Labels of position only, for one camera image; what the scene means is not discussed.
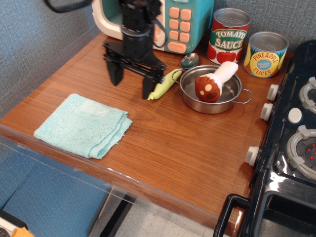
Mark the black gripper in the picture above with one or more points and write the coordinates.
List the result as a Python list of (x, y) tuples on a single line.
[(134, 53)]

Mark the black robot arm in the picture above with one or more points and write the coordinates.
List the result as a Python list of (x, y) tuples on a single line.
[(140, 16)]

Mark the silver metal pot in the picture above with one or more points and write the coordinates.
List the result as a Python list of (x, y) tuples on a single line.
[(231, 91)]

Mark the light blue folded cloth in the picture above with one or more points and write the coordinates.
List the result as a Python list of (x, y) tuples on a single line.
[(84, 127)]

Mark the teal toy microwave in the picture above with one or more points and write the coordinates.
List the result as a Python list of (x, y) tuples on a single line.
[(184, 22)]

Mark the plush brown mushroom toy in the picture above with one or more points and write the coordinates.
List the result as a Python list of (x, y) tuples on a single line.
[(208, 87)]

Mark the tomato sauce can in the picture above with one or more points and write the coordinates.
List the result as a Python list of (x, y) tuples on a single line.
[(229, 30)]

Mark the pineapple slices can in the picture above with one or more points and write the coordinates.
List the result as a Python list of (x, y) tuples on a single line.
[(265, 54)]

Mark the orange fuzzy object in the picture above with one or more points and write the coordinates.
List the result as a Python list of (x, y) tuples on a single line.
[(21, 232)]

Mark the black toy stove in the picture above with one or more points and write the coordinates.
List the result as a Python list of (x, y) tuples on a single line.
[(282, 200)]

